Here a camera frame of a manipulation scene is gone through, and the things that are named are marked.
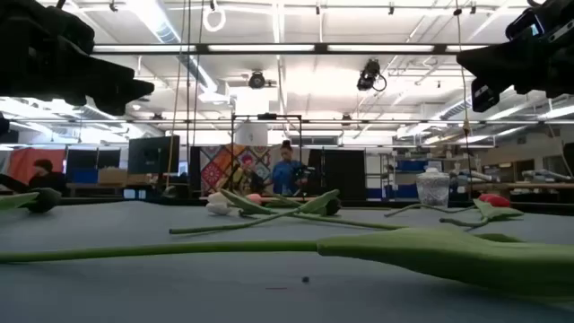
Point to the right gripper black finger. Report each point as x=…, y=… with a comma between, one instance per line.
x=484, y=96
x=493, y=63

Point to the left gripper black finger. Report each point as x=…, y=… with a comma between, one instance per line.
x=121, y=87

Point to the red artificial tulip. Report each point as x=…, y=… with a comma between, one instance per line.
x=483, y=197
x=498, y=201

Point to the black artificial tulip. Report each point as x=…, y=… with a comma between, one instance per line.
x=45, y=200
x=332, y=206

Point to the large foreground green tulip stem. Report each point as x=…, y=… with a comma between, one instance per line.
x=448, y=258

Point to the pink artificial tulip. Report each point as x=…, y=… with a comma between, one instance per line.
x=254, y=198

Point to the grey robot arm on workbench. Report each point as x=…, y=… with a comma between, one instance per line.
x=545, y=175

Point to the background black robot arm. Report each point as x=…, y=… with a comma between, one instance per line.
x=302, y=174

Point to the clear cut-glass vase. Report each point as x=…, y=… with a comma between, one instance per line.
x=432, y=190

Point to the black monitor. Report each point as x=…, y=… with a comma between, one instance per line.
x=153, y=154

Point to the cardboard box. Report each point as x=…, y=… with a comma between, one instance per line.
x=112, y=176

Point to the blue storage bin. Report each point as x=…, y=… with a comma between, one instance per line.
x=85, y=176

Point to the blue crate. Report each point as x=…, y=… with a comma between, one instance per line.
x=412, y=166

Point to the wooden workbench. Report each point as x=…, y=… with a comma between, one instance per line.
x=538, y=185

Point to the orange-red curtain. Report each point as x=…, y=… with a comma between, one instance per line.
x=20, y=163

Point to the black ceiling spotlight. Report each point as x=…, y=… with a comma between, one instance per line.
x=368, y=75
x=257, y=81

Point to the seated person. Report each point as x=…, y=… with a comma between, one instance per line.
x=45, y=179

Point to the colourful patchwork quilt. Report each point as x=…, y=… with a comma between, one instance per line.
x=215, y=170

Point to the black cabinet panel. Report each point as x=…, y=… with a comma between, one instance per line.
x=343, y=175

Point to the black overhead light bar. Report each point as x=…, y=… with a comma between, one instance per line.
x=320, y=48

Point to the standing person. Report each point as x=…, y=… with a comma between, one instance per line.
x=283, y=177

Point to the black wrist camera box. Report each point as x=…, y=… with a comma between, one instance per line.
x=522, y=24

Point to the black metal frame stand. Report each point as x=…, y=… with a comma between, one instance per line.
x=266, y=116

